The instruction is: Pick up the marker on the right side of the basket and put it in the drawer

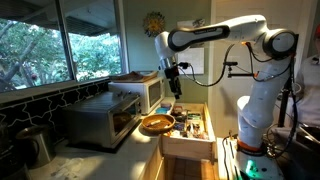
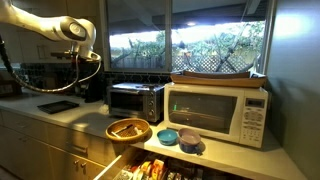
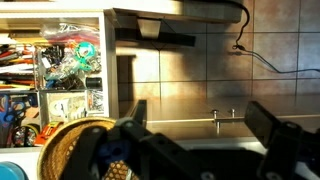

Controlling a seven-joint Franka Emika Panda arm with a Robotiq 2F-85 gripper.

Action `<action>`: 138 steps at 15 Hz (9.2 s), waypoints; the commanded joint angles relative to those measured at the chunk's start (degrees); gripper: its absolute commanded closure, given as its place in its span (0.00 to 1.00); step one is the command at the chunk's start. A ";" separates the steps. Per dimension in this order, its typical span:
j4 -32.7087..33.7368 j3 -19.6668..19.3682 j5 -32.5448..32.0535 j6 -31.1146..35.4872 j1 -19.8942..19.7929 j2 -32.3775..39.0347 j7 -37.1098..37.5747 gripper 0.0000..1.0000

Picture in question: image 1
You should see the black floor cable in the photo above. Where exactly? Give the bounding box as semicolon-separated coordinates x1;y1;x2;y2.
221;133;239;180

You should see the window with dark frame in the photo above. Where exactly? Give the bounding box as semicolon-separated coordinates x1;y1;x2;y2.
0;0;130;95

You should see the black cable bundle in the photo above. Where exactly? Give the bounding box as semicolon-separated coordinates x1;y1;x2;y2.
265;53;300;160

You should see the open wooden drawer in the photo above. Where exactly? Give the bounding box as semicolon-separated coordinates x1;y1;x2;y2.
160;102;217;163

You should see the dark countertop appliance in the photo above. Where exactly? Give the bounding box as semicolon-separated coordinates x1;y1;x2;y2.
0;121;31;180

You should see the dark cluttered side table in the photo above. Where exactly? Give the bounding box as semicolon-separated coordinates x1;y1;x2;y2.
271;123;320;180

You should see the stainless steel toaster oven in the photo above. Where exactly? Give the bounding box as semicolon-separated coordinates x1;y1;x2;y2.
61;91;143;150

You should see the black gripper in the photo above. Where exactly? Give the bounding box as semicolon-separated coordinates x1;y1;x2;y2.
163;65;183;100

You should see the white microwave oven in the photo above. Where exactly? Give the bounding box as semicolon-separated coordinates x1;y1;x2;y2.
108;77;166;116

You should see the wall calendar with landscape photo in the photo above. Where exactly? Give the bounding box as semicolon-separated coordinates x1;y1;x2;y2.
176;18;206;76

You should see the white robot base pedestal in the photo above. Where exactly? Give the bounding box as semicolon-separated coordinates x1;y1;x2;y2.
233;146;286;180

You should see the brown tray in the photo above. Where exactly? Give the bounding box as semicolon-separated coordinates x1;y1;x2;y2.
109;70;159;84

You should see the black robot wrist cable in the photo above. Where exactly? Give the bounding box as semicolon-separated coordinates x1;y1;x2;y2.
181;44;236;88

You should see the sun shaped wall decoration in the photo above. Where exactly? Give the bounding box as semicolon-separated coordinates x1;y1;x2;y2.
143;11;166;38

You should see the blue plastic container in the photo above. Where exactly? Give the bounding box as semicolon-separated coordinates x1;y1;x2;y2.
155;106;170;115

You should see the metal kettle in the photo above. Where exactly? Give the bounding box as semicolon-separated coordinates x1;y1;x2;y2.
14;124;56;168

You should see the black camera stand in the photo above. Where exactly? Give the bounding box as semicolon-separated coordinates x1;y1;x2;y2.
223;60;292;128

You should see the wooden bowl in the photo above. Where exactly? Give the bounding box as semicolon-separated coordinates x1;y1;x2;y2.
141;113;176;135

